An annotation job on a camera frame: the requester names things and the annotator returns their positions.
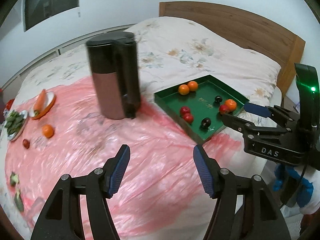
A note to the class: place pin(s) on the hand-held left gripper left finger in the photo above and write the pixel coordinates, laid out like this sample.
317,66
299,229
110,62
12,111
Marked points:
120,170

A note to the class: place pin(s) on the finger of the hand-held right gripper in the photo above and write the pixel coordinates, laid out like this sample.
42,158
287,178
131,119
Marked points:
232,120
255,108

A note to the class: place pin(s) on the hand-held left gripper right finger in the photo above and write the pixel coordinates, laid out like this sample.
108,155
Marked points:
202,170

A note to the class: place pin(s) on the orange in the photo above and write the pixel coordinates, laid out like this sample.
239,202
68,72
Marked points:
193,85
184,89
48,131
230,104

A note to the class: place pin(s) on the dark purple plum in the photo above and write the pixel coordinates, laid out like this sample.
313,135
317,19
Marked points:
206,123
218,99

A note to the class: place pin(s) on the green tray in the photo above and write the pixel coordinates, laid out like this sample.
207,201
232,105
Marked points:
200,100

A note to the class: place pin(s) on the red plum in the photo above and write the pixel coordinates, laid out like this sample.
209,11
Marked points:
185,110
188,117
223,109
26,143

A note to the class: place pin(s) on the person's right hand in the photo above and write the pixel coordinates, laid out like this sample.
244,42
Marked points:
308,187

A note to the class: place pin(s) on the pink plastic sheet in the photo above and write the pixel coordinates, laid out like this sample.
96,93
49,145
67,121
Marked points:
150,142

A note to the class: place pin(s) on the black and copper kettle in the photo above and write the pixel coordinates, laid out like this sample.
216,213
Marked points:
110,92

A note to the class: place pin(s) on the wooden headboard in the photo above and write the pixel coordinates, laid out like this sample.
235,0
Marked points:
237,22

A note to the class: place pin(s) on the orange-rimmed plate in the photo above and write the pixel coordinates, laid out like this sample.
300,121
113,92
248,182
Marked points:
48,102

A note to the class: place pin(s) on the floral bed quilt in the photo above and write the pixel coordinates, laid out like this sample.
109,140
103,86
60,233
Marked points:
175,37

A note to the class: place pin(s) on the carrot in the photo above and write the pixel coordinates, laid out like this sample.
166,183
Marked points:
40,101

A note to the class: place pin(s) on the bok choy piece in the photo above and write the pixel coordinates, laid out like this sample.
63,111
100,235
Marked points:
18,200
13,178

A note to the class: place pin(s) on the white plate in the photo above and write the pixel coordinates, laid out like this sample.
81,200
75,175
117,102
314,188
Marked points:
18,133

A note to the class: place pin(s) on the pile of green leaves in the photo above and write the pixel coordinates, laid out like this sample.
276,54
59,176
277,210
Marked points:
13,122

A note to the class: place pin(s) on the red plastic item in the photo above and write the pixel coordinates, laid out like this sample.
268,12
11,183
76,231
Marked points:
10,103

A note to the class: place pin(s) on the dark framed wall panel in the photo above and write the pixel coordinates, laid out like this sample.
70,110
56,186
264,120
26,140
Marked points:
50,2

